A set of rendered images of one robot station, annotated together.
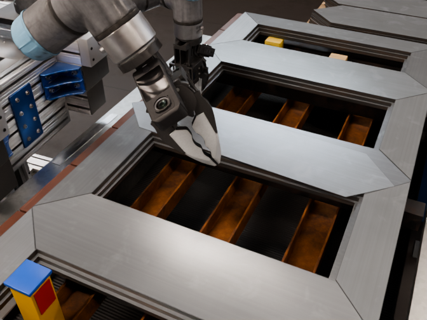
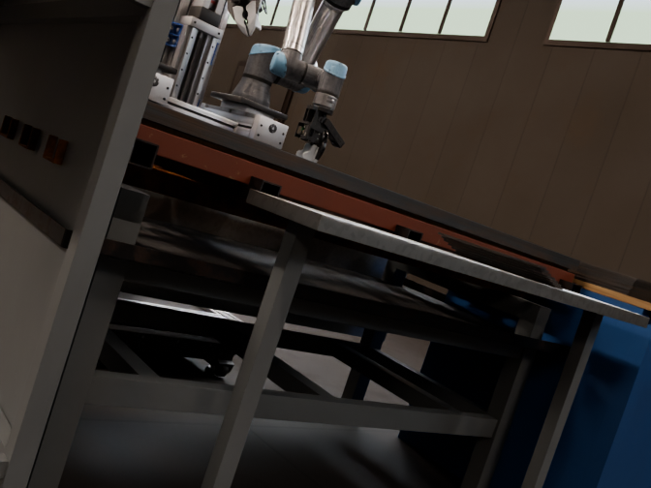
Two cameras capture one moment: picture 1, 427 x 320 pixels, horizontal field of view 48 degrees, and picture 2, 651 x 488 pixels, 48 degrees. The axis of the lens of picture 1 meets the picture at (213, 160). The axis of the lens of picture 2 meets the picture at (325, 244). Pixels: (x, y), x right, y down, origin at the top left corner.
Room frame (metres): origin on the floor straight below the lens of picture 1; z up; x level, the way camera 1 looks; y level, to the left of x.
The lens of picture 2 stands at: (-0.89, -1.13, 0.77)
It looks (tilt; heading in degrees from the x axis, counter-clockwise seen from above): 3 degrees down; 27
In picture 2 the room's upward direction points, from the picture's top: 18 degrees clockwise
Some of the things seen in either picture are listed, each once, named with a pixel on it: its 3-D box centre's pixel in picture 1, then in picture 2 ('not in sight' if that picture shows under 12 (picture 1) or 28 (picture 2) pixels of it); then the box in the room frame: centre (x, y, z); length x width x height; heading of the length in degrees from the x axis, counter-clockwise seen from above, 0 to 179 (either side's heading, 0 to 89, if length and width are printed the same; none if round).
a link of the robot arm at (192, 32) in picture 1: (189, 28); (325, 103); (1.17, 0.06, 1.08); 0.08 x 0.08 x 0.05
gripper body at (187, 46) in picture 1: (188, 58); (315, 125); (1.16, 0.07, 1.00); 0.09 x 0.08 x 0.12; 155
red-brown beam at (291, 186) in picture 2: not in sight; (393, 219); (0.85, -0.42, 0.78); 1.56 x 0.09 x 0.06; 155
